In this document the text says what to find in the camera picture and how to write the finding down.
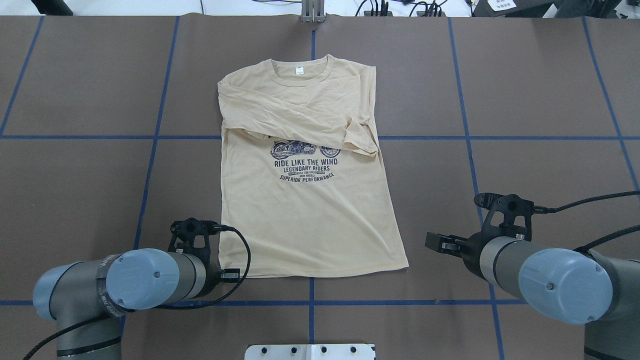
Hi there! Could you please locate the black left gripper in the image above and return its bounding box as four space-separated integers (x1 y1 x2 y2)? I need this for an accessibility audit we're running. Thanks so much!
204 268 242 286

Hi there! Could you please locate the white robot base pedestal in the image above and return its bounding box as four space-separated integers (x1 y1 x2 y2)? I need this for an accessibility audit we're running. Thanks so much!
244 342 377 360

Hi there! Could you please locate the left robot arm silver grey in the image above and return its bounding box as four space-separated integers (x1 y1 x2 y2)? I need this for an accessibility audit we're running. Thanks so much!
24 248 249 360

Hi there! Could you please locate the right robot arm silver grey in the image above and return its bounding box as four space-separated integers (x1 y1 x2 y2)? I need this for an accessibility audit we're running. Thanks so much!
425 232 640 360

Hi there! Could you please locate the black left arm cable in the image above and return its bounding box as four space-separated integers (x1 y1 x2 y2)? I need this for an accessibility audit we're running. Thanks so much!
22 225 252 360

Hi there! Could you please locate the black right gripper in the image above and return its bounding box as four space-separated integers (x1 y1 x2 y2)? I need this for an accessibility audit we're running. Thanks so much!
425 232 481 261

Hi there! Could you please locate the beige long-sleeve graphic shirt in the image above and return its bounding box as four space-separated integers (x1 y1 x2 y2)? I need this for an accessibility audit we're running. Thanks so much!
217 54 409 278

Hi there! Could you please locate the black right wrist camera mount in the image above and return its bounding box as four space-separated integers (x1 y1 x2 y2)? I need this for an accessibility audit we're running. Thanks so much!
473 193 548 242

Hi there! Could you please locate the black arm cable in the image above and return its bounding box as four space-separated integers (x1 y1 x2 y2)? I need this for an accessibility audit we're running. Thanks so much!
22 225 252 360
532 190 640 253

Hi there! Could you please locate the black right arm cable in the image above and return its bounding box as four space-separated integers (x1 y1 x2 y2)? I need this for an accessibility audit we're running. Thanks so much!
532 190 640 253

